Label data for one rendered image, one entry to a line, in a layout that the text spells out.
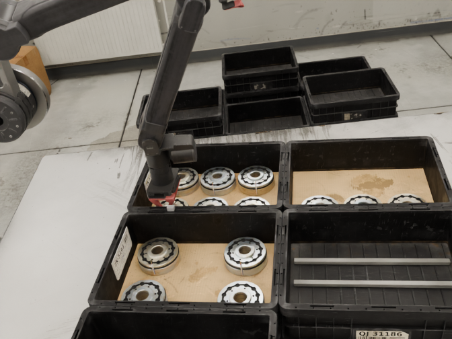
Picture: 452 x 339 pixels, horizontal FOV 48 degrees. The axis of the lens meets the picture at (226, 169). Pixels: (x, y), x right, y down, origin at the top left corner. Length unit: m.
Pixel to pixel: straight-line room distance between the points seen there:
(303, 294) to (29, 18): 0.80
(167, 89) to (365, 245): 0.60
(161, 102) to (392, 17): 3.49
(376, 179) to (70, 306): 0.91
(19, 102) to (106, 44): 2.89
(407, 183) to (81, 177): 1.12
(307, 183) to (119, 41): 3.02
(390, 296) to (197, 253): 0.47
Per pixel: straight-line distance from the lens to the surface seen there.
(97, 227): 1.68
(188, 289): 1.23
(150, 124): 1.18
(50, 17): 1.05
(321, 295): 1.19
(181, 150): 1.26
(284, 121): 2.65
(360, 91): 2.66
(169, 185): 1.31
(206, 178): 1.49
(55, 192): 1.90
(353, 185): 1.47
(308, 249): 1.29
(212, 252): 1.30
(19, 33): 1.06
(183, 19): 0.98
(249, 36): 4.32
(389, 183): 1.49
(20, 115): 1.45
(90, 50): 4.36
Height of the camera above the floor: 1.74
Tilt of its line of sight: 35 degrees down
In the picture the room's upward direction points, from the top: 8 degrees counter-clockwise
